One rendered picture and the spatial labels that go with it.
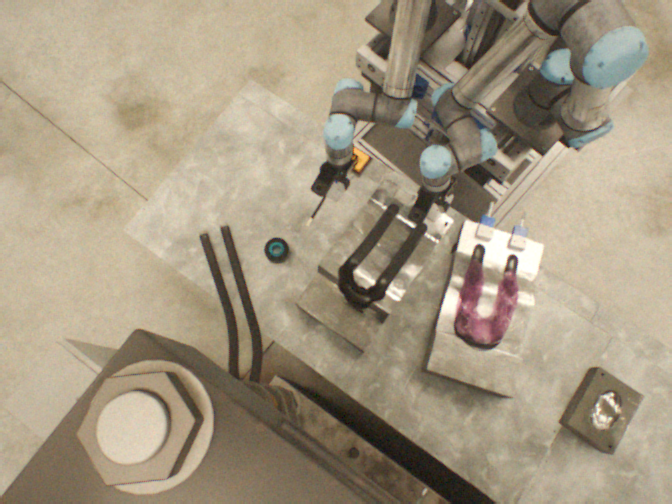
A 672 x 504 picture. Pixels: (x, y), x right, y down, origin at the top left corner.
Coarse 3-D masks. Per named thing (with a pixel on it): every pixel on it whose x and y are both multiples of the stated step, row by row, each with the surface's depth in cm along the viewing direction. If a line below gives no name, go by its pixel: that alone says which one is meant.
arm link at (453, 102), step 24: (552, 0) 107; (576, 0) 103; (528, 24) 114; (552, 24) 110; (504, 48) 119; (528, 48) 117; (480, 72) 126; (504, 72) 123; (432, 96) 139; (456, 96) 133; (480, 96) 130; (456, 120) 135
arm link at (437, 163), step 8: (424, 152) 133; (432, 152) 132; (440, 152) 132; (448, 152) 132; (424, 160) 132; (432, 160) 132; (440, 160) 132; (448, 160) 131; (424, 168) 133; (432, 168) 132; (440, 168) 131; (448, 168) 133; (456, 168) 134; (424, 176) 138; (432, 176) 134; (440, 176) 134; (448, 176) 137; (432, 184) 140; (440, 184) 140
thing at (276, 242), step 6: (270, 240) 174; (276, 240) 174; (282, 240) 174; (270, 246) 174; (276, 246) 176; (282, 246) 174; (288, 246) 174; (270, 252) 173; (282, 252) 173; (288, 252) 174; (270, 258) 173; (276, 258) 173; (282, 258) 173
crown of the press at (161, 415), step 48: (144, 336) 50; (96, 384) 49; (144, 384) 45; (192, 384) 48; (240, 384) 65; (96, 432) 43; (144, 432) 43; (192, 432) 45; (240, 432) 48; (288, 432) 63; (48, 480) 47; (96, 480) 47; (144, 480) 43; (192, 480) 47; (240, 480) 47; (288, 480) 47; (336, 480) 47
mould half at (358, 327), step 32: (384, 192) 173; (352, 224) 171; (416, 224) 170; (448, 224) 170; (384, 256) 167; (416, 256) 168; (320, 288) 168; (320, 320) 165; (352, 320) 165; (384, 320) 165
